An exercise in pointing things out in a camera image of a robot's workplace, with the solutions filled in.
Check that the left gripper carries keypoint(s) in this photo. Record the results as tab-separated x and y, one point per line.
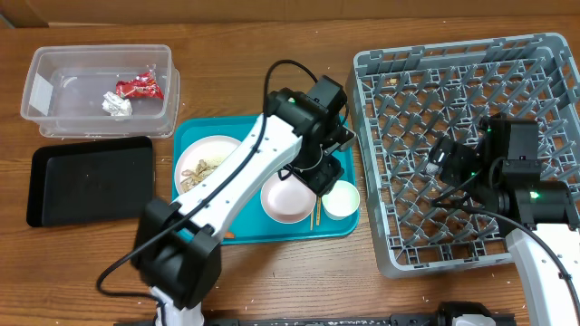
322	178

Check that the teal serving tray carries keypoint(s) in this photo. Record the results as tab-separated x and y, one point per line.
253	225

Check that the white cup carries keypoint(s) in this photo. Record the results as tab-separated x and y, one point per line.
342	201

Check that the right wooden chopstick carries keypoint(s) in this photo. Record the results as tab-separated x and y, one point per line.
318	211

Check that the red snack wrapper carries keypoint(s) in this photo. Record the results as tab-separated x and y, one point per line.
142	86

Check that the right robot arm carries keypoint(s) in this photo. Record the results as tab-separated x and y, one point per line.
538	218

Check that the small foil ball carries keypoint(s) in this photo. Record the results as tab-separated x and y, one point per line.
115	105

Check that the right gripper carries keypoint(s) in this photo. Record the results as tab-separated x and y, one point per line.
459	158

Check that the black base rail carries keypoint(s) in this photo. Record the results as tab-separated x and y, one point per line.
448	313

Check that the grey dishwasher rack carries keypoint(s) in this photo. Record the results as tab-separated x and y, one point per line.
405	98

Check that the peanut shells pile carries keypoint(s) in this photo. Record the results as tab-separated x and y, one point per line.
194	176

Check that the white dinner plate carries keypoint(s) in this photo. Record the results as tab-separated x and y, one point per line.
208	147

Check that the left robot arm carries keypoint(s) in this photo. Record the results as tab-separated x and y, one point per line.
178	244

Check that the black tray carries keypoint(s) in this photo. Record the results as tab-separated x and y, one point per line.
90	182

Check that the white bowl lower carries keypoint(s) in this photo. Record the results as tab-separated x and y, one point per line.
287	201

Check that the clear plastic bin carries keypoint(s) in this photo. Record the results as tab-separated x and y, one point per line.
65	87

